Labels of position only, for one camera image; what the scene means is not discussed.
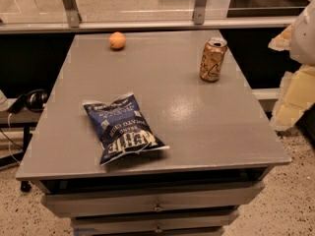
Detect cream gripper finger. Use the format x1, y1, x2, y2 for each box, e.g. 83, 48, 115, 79
268, 25, 293, 51

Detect orange soda can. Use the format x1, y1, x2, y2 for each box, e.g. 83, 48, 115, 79
199, 37, 227, 82

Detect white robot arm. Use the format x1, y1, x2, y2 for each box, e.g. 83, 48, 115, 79
268, 1, 315, 65

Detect orange fruit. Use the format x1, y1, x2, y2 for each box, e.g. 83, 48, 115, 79
109, 31, 126, 50

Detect blue potato chip bag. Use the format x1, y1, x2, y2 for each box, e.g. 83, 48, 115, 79
83, 92, 168, 165

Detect grey drawer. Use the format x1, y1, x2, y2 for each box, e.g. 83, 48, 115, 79
41, 181, 265, 217
72, 210, 239, 236

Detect black headphones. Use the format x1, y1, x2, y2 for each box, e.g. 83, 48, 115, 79
8, 89, 48, 114

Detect top grey drawer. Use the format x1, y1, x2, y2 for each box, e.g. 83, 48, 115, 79
41, 181, 265, 217

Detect left metal railing post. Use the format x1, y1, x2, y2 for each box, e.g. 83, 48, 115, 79
62, 0, 82, 28

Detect white cable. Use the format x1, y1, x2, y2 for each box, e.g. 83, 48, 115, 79
6, 112, 22, 165

